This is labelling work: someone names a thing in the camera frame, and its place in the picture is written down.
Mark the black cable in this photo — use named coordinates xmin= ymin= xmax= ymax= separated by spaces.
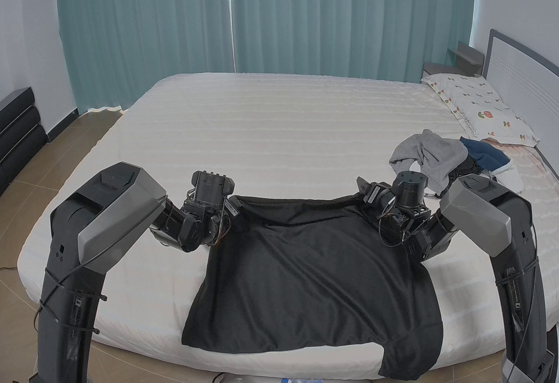
xmin=33 ymin=194 xmax=170 ymax=329

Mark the blue-green curtain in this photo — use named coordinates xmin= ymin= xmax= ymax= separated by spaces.
xmin=56 ymin=0 xmax=236 ymax=114
xmin=228 ymin=0 xmax=477 ymax=82

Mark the pile of clothes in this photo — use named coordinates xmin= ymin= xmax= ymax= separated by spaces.
xmin=389 ymin=129 xmax=525 ymax=195

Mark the grey bedside table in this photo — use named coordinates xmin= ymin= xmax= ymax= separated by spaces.
xmin=423 ymin=40 xmax=485 ymax=77

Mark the white printed pillow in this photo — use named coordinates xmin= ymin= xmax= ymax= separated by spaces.
xmin=420 ymin=73 xmax=539 ymax=145

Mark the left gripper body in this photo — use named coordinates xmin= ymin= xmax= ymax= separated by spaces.
xmin=220 ymin=196 xmax=243 ymax=221

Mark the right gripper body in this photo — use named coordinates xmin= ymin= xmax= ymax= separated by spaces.
xmin=365 ymin=181 xmax=396 ymax=210

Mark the black chest of drawers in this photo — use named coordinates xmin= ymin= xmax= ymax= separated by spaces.
xmin=0 ymin=87 xmax=49 ymax=196

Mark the bed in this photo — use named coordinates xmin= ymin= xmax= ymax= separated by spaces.
xmin=17 ymin=28 xmax=559 ymax=377

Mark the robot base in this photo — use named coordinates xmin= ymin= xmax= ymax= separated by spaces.
xmin=214 ymin=373 xmax=326 ymax=383

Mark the black T-shirt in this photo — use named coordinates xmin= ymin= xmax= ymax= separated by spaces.
xmin=181 ymin=194 xmax=445 ymax=380

